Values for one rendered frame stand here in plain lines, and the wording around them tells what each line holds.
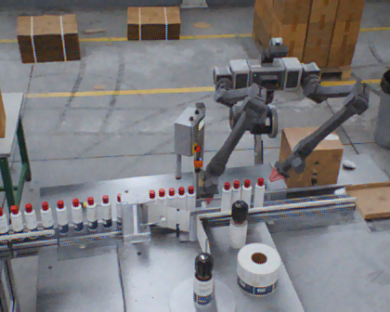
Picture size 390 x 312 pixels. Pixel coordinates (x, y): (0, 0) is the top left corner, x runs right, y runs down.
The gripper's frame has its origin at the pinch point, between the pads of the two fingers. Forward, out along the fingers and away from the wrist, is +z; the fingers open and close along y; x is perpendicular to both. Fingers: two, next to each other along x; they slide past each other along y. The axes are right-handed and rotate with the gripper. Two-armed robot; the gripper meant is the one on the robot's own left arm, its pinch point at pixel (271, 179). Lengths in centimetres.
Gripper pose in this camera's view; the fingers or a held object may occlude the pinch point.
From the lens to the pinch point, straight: 326.2
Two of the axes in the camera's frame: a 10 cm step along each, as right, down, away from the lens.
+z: -6.6, 6.7, 3.4
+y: 1.7, 5.8, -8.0
